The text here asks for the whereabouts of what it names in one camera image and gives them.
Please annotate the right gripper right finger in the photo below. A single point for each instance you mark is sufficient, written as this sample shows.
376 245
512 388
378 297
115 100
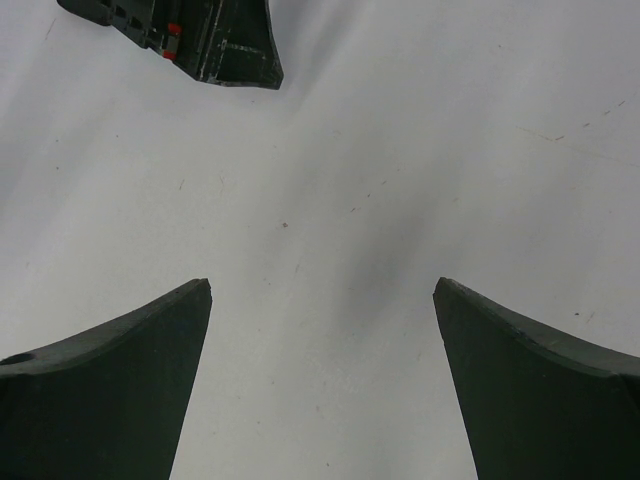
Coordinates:
537 403

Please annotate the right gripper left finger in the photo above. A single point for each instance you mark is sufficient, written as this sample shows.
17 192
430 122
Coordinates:
109 402

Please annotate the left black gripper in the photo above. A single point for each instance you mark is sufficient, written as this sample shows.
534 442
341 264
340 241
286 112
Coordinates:
225 43

